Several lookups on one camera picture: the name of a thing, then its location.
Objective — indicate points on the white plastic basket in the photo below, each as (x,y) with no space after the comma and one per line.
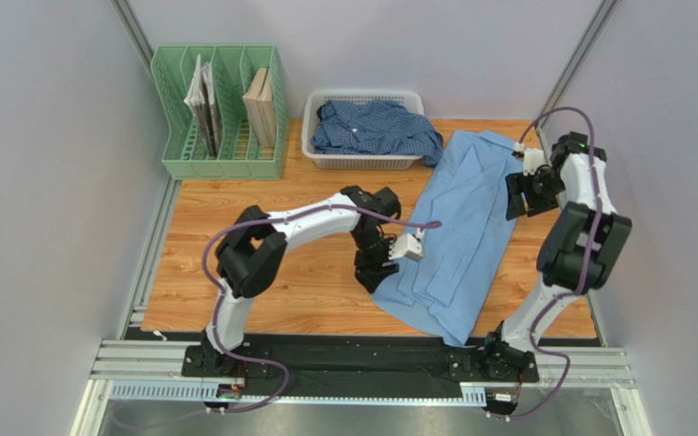
(410,100)

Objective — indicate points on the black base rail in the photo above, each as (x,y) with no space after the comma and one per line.
(271,369)

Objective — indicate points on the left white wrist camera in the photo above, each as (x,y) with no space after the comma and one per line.
(407,245)

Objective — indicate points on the grey magazines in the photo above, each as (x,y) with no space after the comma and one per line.
(201,100)

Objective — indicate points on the light blue long sleeve shirt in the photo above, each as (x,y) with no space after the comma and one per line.
(444,293)

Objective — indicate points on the green file organizer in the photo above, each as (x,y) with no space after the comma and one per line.
(239,154)

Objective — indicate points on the dark blue checkered shirt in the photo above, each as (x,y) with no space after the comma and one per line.
(379,127)

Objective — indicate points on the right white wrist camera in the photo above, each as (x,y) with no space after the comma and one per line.
(532,159)

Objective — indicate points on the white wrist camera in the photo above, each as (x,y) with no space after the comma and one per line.
(532,159)
(407,245)

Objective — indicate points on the beige books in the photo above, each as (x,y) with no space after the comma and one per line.
(259,103)

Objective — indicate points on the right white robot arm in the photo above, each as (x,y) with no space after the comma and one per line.
(577,256)

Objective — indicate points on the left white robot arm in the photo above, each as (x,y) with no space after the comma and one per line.
(243,261)

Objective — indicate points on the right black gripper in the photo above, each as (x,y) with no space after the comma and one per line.
(524,186)

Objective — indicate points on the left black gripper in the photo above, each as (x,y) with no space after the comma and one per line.
(370,272)

